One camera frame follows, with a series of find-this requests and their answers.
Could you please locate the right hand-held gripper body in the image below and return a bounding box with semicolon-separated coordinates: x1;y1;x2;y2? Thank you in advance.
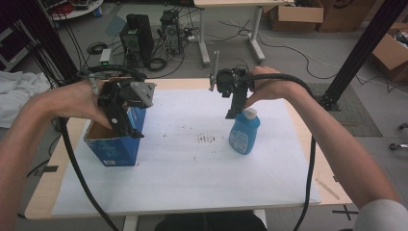
208;50;256;99

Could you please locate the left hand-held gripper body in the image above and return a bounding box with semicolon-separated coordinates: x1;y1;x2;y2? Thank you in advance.
97;79;158;112

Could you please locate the blue cardboard box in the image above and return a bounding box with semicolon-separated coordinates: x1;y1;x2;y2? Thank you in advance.
83;107;147;167

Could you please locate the blue bottle with white cap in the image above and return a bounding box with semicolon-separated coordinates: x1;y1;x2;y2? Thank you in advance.
228;107;262;156

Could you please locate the person's right hand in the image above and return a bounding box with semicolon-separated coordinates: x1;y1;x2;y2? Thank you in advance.
244;65;302;111

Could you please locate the person's left hand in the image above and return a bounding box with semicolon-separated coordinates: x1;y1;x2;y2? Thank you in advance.
47;78;114;129

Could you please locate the small white device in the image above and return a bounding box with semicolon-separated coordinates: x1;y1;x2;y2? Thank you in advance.
99;47;113;67

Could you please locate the white-legged desk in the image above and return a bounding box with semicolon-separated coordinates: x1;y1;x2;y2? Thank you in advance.
192;0;295;67

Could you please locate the black computer tower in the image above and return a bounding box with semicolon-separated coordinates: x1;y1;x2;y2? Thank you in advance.
119;13;155;66

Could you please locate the grey computer tower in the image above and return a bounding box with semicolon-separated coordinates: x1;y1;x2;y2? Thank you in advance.
159;9;183;56

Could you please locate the white table mat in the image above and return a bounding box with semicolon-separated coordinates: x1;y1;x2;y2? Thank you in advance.
51;89;322;217

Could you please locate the open cardboard box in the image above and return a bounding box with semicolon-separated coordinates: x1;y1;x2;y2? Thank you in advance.
268;0;325;34

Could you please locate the round white table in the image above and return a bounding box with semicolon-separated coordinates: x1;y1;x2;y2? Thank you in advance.
47;0;105;21

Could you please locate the white cloth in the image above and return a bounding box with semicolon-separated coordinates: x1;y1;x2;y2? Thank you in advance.
0;70;53;129

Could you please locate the light wooden table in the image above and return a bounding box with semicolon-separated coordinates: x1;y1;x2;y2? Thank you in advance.
24;78;353;221

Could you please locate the dark grey floor mat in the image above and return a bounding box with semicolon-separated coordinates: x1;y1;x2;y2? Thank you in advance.
307;82;383;139

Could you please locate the thin wooden stick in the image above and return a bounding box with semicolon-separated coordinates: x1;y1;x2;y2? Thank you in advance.
315;177;341;201

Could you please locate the tall cardboard box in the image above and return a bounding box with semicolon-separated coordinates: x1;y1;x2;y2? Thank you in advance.
316;0;377;34

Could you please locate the cardboard box with dark contents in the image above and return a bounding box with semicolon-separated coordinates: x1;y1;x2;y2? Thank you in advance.
370;21;408;83

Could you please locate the caster wheel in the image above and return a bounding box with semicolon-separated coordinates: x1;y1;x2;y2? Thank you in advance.
389;141;408;152

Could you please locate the person's white sleeve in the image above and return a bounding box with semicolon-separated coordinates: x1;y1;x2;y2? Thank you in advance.
351;198;408;231

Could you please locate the coiled black cable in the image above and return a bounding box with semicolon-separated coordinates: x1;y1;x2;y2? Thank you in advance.
145;57;168;72
87;41;109;56

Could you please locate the left hand-held gripper black cable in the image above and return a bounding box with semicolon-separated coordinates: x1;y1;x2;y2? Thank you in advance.
59;116;120;231

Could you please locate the hand-held gripper black cable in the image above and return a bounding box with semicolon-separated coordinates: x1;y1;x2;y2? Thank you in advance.
59;116;120;231
239;72;318;231

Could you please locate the right hand-held gripper black cable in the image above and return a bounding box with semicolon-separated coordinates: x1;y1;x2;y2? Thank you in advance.
239;72;318;231

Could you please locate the black metal frame post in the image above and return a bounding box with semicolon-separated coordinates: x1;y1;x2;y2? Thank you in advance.
319;0;408;113
14;0;80;85

